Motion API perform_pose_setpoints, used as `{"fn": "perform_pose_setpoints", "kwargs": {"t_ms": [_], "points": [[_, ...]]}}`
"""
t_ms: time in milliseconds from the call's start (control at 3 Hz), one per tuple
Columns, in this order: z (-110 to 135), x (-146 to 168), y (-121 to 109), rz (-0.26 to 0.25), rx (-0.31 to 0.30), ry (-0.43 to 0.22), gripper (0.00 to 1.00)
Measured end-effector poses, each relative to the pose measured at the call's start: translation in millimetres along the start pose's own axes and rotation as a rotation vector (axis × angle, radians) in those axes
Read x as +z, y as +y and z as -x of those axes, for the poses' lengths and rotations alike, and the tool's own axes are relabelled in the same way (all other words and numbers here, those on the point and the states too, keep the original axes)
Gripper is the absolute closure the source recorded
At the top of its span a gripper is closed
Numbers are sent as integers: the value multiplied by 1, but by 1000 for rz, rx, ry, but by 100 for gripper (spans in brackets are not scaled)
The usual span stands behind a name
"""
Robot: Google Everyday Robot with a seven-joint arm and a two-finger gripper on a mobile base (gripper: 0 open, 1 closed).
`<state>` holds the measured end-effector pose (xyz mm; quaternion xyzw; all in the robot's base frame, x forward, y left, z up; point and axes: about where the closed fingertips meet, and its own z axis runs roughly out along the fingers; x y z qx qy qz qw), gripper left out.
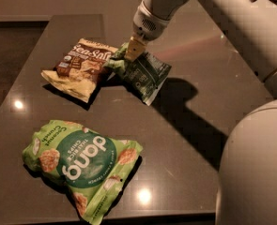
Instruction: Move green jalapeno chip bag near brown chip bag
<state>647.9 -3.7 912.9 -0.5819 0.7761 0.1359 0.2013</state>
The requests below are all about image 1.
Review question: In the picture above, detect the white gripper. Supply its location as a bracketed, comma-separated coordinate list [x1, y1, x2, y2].
[125, 0, 170, 62]

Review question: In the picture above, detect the green jalapeno chip bag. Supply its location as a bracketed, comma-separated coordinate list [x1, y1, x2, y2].
[104, 43, 171, 106]

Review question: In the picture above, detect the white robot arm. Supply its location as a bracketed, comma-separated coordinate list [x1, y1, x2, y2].
[120, 0, 277, 225]

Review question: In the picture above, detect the brown sea salt chip bag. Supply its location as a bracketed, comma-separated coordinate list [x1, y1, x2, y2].
[41, 38, 116, 103]

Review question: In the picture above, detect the green dang rice chips bag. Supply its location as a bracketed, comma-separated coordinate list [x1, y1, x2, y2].
[23, 120, 143, 225]

